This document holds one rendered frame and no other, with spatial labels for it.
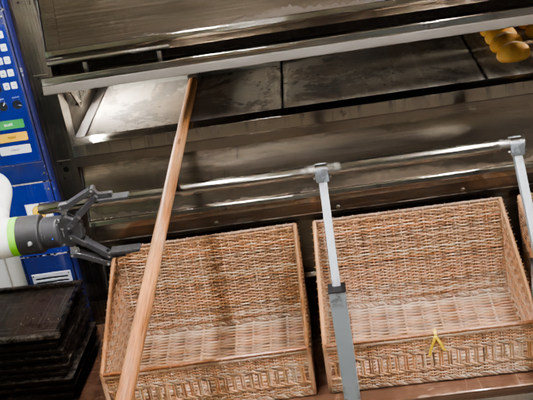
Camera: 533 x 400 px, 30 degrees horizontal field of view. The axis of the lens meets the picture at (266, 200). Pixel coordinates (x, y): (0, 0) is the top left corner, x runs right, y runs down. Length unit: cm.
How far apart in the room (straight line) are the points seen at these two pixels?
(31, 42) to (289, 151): 78
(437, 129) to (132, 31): 90
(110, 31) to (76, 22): 10
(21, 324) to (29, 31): 80
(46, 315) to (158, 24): 86
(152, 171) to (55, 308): 48
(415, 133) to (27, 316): 120
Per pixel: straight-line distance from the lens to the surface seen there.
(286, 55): 259
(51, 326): 277
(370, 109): 280
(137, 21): 273
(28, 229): 235
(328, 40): 258
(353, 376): 249
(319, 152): 286
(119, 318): 291
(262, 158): 287
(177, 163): 254
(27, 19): 279
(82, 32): 276
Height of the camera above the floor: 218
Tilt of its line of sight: 26 degrees down
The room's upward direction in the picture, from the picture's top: 10 degrees counter-clockwise
